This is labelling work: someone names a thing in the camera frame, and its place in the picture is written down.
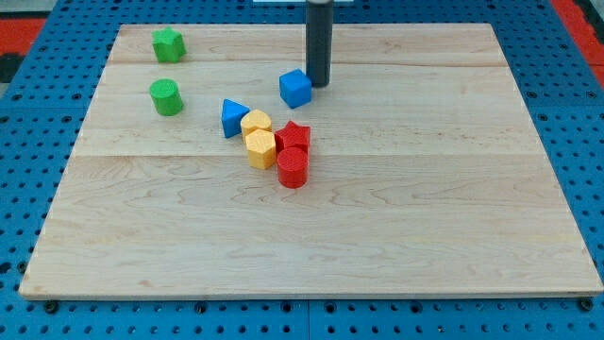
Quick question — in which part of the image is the red cylinder block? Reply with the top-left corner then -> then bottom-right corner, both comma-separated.
277,147 -> 309,189

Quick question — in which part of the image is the red star block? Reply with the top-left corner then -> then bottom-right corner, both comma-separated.
275,121 -> 311,154

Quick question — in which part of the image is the yellow hexagon block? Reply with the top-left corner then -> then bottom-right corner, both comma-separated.
245,129 -> 277,170

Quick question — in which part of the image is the yellow heart block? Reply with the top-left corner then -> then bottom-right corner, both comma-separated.
240,110 -> 273,141

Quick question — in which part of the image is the blue cube block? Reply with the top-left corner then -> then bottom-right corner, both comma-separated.
279,69 -> 311,109

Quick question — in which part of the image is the blue triangle block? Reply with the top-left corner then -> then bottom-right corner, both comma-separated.
221,98 -> 250,139

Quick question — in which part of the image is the light wooden board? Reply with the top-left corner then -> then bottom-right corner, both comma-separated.
20,24 -> 603,300

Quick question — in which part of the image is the green cylinder block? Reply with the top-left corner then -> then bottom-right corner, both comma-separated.
149,78 -> 184,116

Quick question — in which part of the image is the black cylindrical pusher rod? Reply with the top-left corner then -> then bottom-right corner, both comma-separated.
306,0 -> 334,88

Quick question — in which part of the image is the green star block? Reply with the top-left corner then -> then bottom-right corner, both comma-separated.
152,27 -> 187,63

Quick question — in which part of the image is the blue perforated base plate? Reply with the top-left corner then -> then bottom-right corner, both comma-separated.
1,0 -> 603,339

